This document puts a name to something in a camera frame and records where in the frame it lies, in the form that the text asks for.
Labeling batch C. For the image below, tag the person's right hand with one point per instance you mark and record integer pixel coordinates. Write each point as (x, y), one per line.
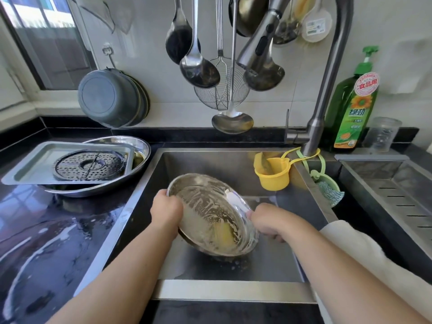
(270, 220)

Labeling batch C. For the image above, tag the person's left hand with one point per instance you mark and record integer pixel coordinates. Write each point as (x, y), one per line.
(165, 211)

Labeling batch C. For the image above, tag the round steel pan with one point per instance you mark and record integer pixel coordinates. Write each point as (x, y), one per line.
(212, 216)

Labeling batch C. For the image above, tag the black round steamer rack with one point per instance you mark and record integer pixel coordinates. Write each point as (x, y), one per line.
(89, 165)

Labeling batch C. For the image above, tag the person's left forearm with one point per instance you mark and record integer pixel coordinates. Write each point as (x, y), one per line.
(115, 280)

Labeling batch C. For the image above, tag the person's right forearm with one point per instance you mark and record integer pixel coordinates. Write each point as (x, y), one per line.
(358, 276)

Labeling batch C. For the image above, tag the stainless steel sink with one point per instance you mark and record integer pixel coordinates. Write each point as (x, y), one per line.
(135, 205)

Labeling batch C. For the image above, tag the yellow hanging sink cup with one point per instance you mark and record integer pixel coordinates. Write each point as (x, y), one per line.
(272, 173)

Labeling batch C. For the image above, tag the round steel basin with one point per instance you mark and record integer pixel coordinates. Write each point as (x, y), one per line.
(142, 151)

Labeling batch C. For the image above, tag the green hanging sponge holder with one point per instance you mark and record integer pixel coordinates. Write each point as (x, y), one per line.
(329, 189)

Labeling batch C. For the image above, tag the dark green hanging basin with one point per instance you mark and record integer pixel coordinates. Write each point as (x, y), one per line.
(144, 101)

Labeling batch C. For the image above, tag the white dish rag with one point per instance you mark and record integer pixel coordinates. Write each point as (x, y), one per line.
(378, 259)

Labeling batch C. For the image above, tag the grey hanging basin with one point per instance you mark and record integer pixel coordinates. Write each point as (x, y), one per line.
(109, 99)

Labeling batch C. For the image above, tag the clear plastic cup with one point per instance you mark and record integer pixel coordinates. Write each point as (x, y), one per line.
(381, 135)

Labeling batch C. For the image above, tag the green dish soap bottle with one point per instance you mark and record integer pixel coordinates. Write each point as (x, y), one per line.
(356, 108)

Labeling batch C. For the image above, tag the steel soup ladle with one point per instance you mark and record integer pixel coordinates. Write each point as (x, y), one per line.
(200, 70)

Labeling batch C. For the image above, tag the rectangular steel tray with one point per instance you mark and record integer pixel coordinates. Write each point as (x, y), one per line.
(23, 168)

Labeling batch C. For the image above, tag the steel gooseneck faucet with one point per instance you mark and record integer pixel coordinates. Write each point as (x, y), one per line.
(331, 70)

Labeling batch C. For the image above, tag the hanging steel ladles and skimmer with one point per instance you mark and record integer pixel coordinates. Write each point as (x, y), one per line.
(179, 40)

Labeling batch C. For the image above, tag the white dish brush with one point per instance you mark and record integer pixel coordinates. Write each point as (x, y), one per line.
(317, 25)

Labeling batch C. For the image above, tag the white hanging cloth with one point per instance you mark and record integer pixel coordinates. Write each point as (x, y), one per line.
(101, 10)

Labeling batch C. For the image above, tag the yellow dish brush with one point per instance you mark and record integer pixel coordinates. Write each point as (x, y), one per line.
(302, 6)

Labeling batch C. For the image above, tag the steel wall hook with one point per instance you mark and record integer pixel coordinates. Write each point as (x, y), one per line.
(109, 56)

